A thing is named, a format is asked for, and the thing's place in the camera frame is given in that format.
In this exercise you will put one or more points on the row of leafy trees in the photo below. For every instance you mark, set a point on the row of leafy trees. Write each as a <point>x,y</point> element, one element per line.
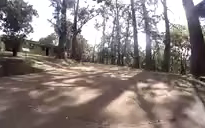
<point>16,20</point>

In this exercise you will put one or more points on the reddish brown dirt road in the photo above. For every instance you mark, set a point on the reddish brown dirt road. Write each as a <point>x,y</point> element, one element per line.
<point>90,100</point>

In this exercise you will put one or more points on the earth bank with rocks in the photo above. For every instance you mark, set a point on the earth bank with rocks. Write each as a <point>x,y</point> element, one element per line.
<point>10,66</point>

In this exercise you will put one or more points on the small building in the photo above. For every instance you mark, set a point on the small building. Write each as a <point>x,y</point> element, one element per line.
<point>36,48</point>

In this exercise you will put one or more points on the row of tall trees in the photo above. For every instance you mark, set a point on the row of tall trees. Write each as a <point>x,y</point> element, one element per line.
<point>193,43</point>

